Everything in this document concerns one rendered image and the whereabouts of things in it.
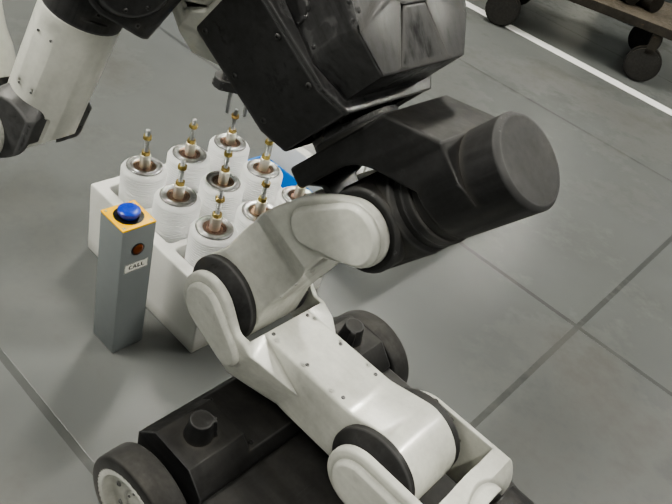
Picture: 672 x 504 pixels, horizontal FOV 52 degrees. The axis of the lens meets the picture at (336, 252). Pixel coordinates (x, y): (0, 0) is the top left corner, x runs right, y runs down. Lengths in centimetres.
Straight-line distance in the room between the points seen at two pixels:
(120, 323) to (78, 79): 66
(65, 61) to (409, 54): 38
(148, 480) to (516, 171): 66
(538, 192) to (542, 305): 123
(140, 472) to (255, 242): 37
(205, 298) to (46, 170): 95
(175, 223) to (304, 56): 74
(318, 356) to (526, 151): 48
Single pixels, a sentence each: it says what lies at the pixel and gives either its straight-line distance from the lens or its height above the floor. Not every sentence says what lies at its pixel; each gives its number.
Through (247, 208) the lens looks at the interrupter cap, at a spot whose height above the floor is 25.
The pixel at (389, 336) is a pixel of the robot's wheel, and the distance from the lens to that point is 136.
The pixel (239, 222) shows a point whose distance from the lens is 145.
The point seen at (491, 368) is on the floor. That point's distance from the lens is 170.
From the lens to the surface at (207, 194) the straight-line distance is 151.
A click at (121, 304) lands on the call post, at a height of 13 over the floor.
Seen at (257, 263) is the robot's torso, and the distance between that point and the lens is 103.
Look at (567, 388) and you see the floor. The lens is 177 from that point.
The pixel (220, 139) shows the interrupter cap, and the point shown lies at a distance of 167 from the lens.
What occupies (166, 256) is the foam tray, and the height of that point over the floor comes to 18.
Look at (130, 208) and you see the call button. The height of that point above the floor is 33.
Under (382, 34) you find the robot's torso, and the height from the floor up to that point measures 85.
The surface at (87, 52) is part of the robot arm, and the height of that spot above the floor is 74.
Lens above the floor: 110
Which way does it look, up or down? 37 degrees down
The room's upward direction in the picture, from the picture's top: 18 degrees clockwise
